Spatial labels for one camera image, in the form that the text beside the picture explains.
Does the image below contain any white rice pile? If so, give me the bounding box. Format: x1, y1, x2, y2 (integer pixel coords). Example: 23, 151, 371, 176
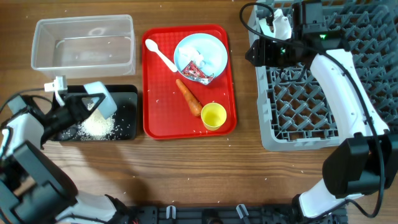
77, 110, 115, 141

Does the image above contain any green bowl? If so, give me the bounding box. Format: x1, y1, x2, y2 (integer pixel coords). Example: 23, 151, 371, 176
259, 9, 292, 40

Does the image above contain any light blue bowl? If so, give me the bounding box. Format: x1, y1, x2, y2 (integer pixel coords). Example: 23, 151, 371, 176
83, 82, 117, 119

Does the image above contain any light blue plate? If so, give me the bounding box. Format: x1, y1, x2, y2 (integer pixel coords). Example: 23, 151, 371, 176
174, 33, 228, 79

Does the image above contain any red snack wrapper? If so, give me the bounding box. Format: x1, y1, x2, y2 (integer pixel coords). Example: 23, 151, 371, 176
182, 61, 214, 85

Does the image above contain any white tissue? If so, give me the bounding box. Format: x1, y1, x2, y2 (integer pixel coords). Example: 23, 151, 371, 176
178, 46, 205, 68

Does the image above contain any yellow cup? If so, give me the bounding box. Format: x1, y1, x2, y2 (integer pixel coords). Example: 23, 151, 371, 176
200, 102, 227, 131

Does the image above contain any orange carrot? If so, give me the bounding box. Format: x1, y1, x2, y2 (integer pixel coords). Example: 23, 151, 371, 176
175, 79, 202, 116

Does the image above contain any white plastic spoon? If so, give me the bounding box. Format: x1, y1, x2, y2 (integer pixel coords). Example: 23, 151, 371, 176
145, 39, 178, 72

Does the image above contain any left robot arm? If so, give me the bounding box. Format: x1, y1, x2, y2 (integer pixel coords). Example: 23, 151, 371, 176
1, 93, 134, 223

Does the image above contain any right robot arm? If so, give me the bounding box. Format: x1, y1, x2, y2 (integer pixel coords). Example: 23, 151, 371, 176
245, 1, 397, 223

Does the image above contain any grey dishwasher rack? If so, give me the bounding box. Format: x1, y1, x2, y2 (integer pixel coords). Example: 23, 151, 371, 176
256, 0, 397, 151

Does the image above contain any clear plastic bin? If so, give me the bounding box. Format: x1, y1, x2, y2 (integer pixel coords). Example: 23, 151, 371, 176
30, 14, 136, 79

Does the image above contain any red serving tray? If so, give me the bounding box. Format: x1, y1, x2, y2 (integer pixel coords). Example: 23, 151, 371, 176
142, 24, 237, 140

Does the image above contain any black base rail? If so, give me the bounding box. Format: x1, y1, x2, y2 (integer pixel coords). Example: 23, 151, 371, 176
129, 204, 348, 224

